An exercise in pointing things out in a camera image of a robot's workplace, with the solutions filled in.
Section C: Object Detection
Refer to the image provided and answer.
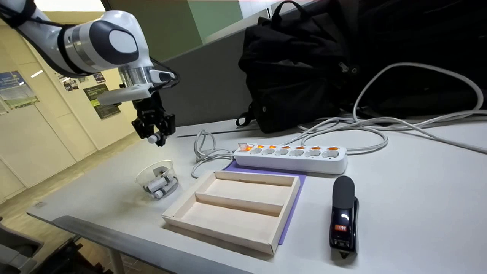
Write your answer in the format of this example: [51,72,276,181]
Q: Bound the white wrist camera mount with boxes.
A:
[98,84,151,105]

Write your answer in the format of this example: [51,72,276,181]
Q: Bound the blue wall poster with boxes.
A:
[0,72,39,110]

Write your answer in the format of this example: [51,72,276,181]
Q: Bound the black stapler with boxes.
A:
[329,175,360,257]

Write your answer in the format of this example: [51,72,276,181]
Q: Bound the grey partition panel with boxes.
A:
[160,11,270,126]

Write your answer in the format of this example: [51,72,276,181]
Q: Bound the green black wall poster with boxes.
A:
[84,84,121,119]

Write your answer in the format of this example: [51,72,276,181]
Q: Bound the black backpack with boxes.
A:
[237,0,352,134]

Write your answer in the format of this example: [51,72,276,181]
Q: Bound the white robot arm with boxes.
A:
[0,0,179,146]

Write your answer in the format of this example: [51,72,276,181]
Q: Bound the white power cable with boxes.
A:
[191,61,486,180]

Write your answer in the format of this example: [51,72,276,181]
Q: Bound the wooden two-compartment tray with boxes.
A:
[163,170,300,256]

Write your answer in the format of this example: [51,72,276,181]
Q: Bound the white power strip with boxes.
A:
[235,143,348,175]

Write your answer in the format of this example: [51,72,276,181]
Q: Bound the purple mat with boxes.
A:
[224,161,308,245]

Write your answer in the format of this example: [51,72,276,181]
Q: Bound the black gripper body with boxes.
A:
[133,93,176,135]

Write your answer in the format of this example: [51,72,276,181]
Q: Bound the clear plastic container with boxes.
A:
[136,160,179,199]

